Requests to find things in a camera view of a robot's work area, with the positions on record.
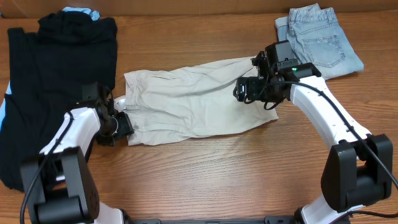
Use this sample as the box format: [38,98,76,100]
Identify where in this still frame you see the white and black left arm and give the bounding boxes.
[19,90,134,223]

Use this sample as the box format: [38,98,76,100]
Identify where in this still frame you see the light blue denim shorts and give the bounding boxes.
[275,3,364,80]

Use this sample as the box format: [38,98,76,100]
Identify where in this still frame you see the light blue garment underneath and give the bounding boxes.
[1,7,101,122]

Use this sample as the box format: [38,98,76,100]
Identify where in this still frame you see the black garment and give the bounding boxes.
[1,11,118,191]

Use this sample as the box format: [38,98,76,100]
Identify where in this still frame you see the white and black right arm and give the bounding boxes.
[233,52,397,223]

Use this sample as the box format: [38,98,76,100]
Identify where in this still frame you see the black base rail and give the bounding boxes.
[123,216,300,224]

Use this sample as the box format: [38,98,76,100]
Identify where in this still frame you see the beige cotton shorts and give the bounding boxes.
[114,57,278,146]

